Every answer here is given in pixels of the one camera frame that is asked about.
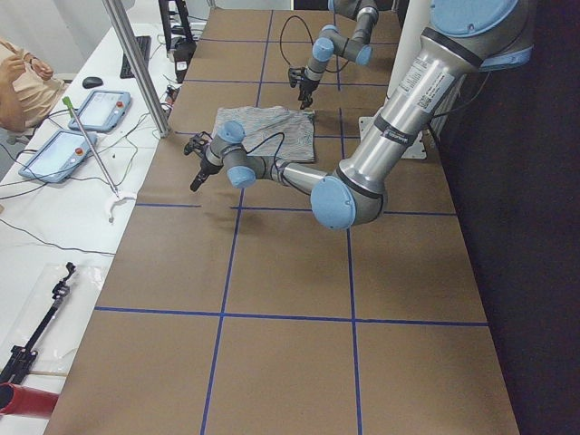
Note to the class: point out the blue teach pendant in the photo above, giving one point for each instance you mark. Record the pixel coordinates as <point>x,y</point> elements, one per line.
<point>58,158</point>
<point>102,110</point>

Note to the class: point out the navy white striped polo shirt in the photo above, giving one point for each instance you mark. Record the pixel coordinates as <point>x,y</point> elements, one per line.
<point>261,123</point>

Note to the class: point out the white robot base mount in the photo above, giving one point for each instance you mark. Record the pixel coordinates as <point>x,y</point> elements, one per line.
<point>416,151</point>

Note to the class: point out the blue teach pendant near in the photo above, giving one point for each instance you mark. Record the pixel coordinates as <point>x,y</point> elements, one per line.
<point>58,158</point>

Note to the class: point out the black computer mouse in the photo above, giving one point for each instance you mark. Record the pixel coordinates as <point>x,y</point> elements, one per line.
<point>92,82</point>

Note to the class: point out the blue teach pendant far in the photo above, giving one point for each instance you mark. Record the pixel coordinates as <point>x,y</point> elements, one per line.
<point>102,110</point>

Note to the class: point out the red cylinder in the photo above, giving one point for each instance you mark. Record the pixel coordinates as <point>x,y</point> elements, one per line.
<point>25,401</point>

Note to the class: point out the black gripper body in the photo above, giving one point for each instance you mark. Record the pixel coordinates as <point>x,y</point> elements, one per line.
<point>306,84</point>
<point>206,166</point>

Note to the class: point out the person in beige shirt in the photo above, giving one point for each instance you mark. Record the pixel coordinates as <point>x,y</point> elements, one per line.
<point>29,90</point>

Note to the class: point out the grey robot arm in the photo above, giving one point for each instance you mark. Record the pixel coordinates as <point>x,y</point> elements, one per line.
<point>461,37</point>
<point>330,42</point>

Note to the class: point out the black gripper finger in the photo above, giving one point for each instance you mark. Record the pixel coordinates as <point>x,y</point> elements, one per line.
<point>197,182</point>
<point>305,102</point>

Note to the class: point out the silver reacher grabber tool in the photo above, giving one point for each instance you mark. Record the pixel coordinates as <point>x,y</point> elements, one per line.
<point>118,196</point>

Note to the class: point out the aluminium frame post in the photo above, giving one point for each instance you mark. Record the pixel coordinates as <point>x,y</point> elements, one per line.
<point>122,27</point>

